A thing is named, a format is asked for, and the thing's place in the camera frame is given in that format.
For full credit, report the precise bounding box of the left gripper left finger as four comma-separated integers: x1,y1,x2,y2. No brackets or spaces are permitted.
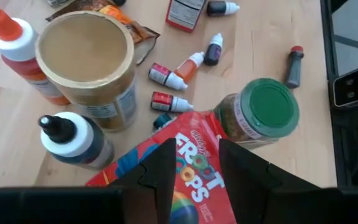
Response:
110,138,177,224

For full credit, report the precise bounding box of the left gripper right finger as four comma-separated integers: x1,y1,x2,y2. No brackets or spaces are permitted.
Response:
218,139,323,224

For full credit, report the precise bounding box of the red Froot Loops cereal box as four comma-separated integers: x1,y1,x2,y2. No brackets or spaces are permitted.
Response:
85,110,239,224

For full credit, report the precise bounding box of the dark tube teal cap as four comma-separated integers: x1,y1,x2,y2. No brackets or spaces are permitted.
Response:
152,112,173,131

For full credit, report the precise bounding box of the glass spice jar green lid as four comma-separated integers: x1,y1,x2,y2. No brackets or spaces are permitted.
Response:
213,77,300,150

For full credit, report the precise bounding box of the black food colour bottle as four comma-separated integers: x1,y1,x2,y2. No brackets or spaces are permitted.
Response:
38,111,116,171

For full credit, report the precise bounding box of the red label dropper bottle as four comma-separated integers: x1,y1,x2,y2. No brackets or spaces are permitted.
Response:
147,62,188,91
150,91,195,114

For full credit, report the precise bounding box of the purple label dropper bottle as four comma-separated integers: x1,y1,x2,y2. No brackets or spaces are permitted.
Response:
203,32,224,67

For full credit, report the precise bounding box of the orange brown snack packet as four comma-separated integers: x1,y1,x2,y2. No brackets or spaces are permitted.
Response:
45,0,161,65

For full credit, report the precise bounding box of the spice jar gold lid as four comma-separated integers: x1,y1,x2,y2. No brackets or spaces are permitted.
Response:
35,10,138,133

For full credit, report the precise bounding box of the red smoked paprika tin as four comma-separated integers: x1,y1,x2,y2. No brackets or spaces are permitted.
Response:
165,0,207,34

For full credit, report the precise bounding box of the dark dropper bottle white cap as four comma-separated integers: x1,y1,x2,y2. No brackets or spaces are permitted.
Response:
206,0,241,17

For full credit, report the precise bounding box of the orange food colour bottle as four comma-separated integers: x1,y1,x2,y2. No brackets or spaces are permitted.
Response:
0,0,71,106

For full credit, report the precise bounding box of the orange dropper bottle white cap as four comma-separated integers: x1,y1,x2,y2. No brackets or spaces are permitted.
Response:
174,51,205,84

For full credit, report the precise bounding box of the dark tube red cap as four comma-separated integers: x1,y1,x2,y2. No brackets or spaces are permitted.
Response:
283,45,305,90

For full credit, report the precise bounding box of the black table-level camera box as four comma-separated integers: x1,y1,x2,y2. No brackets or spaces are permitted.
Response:
332,65,358,109

